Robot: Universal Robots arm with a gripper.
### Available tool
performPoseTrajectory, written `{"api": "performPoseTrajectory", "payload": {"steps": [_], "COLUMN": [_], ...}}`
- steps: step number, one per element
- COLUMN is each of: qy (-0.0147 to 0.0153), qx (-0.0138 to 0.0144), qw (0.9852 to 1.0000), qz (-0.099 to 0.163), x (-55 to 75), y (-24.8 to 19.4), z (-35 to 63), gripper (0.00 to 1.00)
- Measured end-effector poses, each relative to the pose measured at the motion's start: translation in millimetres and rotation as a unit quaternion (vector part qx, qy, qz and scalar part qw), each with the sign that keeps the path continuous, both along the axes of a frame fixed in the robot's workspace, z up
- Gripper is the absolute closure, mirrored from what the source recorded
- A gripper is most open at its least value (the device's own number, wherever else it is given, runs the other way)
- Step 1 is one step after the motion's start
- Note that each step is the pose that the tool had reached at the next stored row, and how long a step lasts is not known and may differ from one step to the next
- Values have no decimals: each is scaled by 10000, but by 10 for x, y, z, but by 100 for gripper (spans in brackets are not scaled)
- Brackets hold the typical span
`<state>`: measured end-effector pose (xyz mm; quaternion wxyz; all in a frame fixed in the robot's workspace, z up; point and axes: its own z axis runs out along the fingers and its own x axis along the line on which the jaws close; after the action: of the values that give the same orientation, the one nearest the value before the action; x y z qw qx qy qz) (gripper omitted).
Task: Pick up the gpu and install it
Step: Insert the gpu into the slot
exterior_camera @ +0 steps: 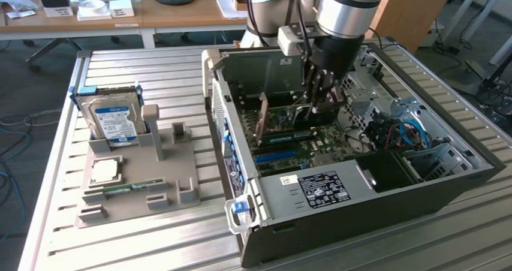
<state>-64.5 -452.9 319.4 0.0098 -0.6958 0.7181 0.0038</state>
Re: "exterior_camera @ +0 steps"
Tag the white desk frame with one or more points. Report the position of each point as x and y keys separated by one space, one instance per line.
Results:
x=501 y=52

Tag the grey power supply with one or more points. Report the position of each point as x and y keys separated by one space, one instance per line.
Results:
x=288 y=193

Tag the blue expansion slot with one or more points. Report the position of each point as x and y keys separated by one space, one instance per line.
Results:
x=276 y=157

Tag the open black PC case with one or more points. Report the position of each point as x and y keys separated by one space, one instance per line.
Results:
x=360 y=217

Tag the loose green RAM stick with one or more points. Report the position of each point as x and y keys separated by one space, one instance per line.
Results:
x=128 y=188

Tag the white paper stack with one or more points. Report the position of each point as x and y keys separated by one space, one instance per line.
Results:
x=228 y=11

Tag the blue case latch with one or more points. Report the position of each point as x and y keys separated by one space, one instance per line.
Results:
x=238 y=208

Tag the flat white box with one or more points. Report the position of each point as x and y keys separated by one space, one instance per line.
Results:
x=93 y=16

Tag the white boxes on desk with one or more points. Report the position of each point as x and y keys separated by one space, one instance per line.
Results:
x=56 y=7

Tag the white paper label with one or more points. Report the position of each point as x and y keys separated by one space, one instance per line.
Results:
x=20 y=14

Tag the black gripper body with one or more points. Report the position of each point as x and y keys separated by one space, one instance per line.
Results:
x=336 y=55

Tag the hard disk with blue carrier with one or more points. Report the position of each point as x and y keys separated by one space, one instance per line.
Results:
x=108 y=118

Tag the grey parts rack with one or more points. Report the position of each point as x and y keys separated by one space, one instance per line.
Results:
x=136 y=169

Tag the grey chipset heatsink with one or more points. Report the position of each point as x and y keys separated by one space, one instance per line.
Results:
x=325 y=160

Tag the perforated silver disk bay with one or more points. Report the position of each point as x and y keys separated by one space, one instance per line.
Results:
x=364 y=103

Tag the white tape roll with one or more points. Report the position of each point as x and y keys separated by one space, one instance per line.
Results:
x=92 y=5

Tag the wooden cabinet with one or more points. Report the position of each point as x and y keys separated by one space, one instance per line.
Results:
x=420 y=13

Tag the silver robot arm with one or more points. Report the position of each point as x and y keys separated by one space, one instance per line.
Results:
x=344 y=10

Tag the wooden desk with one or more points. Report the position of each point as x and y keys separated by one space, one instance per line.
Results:
x=40 y=25

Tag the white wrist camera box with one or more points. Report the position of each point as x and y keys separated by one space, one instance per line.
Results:
x=288 y=41

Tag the silver CPU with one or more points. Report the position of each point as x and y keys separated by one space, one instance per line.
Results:
x=104 y=172

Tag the small white box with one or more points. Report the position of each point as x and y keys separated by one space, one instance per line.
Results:
x=120 y=8

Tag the green motherboard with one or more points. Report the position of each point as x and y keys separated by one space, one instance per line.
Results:
x=328 y=139

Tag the slanted silver disk bay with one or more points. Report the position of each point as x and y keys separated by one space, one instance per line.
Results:
x=440 y=160

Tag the green GPU with black fan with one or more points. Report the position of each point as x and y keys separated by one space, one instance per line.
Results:
x=280 y=118

